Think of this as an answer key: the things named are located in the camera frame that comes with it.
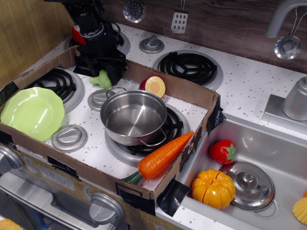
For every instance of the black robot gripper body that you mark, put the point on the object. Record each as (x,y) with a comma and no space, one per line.
(100,48)

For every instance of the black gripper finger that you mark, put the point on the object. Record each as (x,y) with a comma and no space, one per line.
(114,72)
(83,67)

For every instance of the green toy broccoli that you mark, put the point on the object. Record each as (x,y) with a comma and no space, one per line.
(102,80)

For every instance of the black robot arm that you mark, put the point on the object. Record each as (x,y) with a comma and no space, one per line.
(85,10)

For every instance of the stainless steel pot lid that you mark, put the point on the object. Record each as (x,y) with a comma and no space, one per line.
(255,189)

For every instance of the front left stove burner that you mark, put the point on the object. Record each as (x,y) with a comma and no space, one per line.
(64,83)

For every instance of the red white toy radish half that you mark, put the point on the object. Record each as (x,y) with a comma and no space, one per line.
(75,32)

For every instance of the silver stove knob centre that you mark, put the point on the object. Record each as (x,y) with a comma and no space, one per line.
(97,99)

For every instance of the silver stove knob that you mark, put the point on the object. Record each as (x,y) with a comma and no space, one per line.
(151,45)
(70,138)
(97,99)

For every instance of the halved purple toy onion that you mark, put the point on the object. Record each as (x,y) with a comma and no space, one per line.
(155,85)

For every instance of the silver stove knob back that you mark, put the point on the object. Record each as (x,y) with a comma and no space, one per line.
(151,45)

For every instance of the silver hanging skimmer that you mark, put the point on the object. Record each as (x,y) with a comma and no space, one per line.
(134,10)

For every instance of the light green plastic plate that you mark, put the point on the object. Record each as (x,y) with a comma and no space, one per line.
(36,111)

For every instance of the silver stove knob front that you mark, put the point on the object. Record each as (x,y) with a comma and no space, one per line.
(70,138)

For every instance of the silver slotted spatula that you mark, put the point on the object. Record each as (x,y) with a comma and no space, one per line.
(180,18)

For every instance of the back right stove burner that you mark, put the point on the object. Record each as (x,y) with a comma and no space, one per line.
(194,66)

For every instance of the front right stove burner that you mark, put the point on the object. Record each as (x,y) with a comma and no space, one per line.
(175,125)

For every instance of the orange toy carrot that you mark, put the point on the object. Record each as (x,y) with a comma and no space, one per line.
(154,163)

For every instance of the brown cardboard fence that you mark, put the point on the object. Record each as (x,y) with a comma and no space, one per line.
(94,167)

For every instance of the silver oven knob left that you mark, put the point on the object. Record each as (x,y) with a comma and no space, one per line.
(9,160)

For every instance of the silver oven knob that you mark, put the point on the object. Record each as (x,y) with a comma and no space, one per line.
(9,160)
(104,209)

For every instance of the red toy strawberry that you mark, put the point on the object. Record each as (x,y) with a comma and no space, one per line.
(223,151)

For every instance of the silver oven knob right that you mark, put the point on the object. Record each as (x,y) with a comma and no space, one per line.
(104,209)

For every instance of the orange toy pumpkin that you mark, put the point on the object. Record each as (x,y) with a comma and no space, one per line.
(213,188)

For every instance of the silver hanging ladle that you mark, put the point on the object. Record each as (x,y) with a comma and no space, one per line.
(289,46)

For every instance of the orange toy at bottom left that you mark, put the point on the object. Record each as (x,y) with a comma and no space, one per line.
(7,224)

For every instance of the silver toy faucet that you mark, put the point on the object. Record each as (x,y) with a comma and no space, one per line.
(293,108)

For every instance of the silver toy sink basin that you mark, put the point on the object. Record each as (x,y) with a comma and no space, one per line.
(282,156)

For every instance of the yellow toy corn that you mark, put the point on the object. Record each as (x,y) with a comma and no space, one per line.
(300,210)

